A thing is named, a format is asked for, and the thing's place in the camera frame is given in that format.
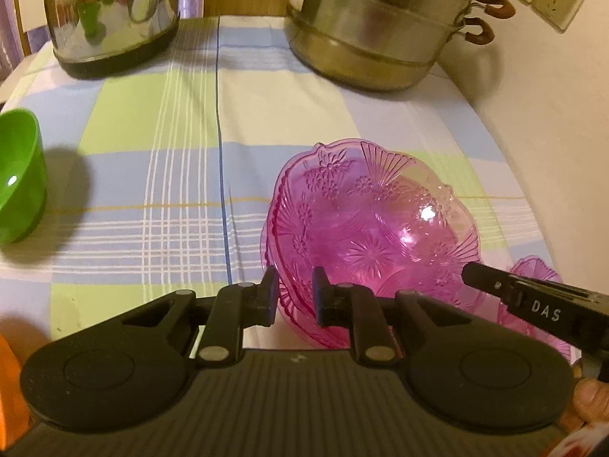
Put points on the small pink plastic bowl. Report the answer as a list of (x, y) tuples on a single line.
[(535, 273)]

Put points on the stainless steel kettle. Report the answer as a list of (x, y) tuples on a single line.
[(109, 14)]

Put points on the green plastic bowl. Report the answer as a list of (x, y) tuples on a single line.
[(19, 176)]

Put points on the purple curtain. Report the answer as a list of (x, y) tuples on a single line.
[(7, 28)]

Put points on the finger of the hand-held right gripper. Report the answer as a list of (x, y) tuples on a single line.
[(487, 280)]

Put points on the pink patterned plastic bowl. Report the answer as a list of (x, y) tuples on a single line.
[(285, 314), (376, 228)]

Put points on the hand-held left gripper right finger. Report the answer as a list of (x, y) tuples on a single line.
[(319, 301)]

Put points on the person's right hand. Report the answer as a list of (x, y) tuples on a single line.
[(590, 402)]

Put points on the stainless steel steamer pot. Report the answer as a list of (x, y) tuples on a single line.
[(376, 28)]

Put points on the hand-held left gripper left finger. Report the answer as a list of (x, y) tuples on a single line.
[(272, 297)]

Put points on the checked tablecloth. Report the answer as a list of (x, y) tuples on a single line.
[(190, 152)]

